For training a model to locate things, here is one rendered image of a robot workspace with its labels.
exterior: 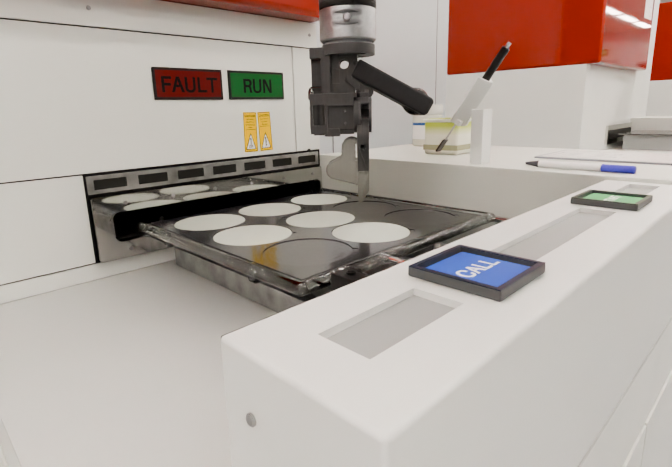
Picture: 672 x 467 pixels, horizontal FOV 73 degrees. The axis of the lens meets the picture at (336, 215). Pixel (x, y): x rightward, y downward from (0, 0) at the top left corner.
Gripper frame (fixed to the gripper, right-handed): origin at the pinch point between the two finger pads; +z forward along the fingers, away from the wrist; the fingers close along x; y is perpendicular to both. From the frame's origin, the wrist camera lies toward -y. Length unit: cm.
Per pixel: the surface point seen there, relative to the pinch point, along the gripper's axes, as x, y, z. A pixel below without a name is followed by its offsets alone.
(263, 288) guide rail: 13.0, 12.6, 9.2
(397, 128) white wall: -292, -25, 4
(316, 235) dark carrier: 9.0, 6.3, 3.7
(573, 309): 41.0, -10.9, -1.0
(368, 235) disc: 9.1, -0.3, 3.8
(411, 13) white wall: -304, -36, -80
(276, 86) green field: -22.0, 16.2, -16.2
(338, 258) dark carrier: 17.9, 3.0, 3.8
